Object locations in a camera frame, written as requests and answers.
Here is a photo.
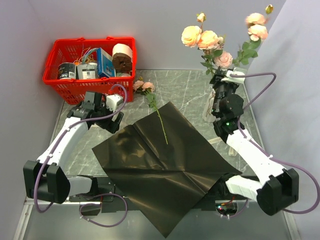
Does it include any pink artificial flower bouquet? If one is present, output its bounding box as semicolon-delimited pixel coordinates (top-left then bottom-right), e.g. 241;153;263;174
181;12;233;76

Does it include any black wrapping paper cone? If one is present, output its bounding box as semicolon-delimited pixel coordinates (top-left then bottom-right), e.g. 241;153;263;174
92;102;240;237

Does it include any tall pink rose stem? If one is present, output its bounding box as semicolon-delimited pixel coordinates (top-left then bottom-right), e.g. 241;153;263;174
232;4;274;67

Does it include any beige printed ribbon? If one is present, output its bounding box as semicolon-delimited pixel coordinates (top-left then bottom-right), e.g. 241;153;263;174
208;137;238;157

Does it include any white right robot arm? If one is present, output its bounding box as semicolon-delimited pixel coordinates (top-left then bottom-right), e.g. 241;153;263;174
210;68;299;216

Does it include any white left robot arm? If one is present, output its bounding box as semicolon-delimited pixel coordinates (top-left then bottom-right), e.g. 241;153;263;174
23;91;128;204

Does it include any white ribbed ceramic vase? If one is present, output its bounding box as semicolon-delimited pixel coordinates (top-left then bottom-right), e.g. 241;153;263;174
202;89;216;123

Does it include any silver round can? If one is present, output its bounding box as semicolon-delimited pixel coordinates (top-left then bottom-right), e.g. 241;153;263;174
116;71;132;78

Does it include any red plastic shopping basket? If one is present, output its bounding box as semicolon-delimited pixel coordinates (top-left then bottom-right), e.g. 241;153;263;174
42;36;137;105

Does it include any blue product box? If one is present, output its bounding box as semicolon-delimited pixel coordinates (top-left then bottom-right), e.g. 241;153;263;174
96;47;116;78

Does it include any grey labelled box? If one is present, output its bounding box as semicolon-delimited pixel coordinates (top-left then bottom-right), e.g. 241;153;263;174
76;62;98;80

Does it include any brown paper roll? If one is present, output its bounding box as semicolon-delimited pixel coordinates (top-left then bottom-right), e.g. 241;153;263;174
112;43;133;73

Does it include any black tin can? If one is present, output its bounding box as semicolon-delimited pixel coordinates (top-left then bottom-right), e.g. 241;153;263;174
57;62;77;80

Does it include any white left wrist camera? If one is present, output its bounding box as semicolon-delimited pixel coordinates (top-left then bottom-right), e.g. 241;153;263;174
105;94;124;112

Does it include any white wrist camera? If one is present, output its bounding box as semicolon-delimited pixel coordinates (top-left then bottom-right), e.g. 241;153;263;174
105;94;124;112
221;67;247;85

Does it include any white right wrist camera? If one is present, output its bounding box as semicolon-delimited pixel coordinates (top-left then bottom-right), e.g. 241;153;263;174
221;67;247;85

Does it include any bundle of coloured wires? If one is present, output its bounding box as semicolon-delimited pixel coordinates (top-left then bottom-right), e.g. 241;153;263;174
72;44;98;66

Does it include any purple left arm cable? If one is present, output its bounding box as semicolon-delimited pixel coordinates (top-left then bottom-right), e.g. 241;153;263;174
33;83;129;228

